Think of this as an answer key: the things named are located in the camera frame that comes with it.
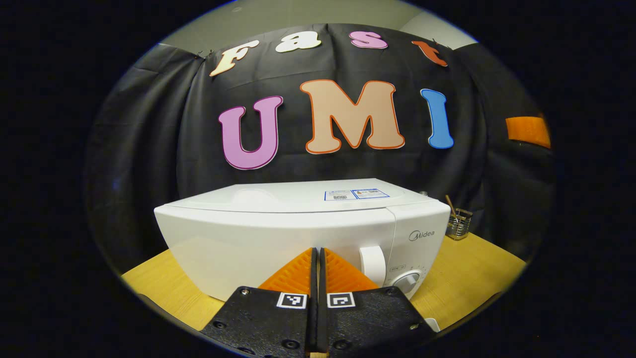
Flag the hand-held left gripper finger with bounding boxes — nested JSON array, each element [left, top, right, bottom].
[[199, 247, 318, 358], [318, 247, 438, 358]]

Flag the white microwave oven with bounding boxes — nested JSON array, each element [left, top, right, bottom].
[[154, 178, 452, 302]]

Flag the wire mesh holder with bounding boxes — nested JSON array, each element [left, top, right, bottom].
[[446, 208, 474, 241]]

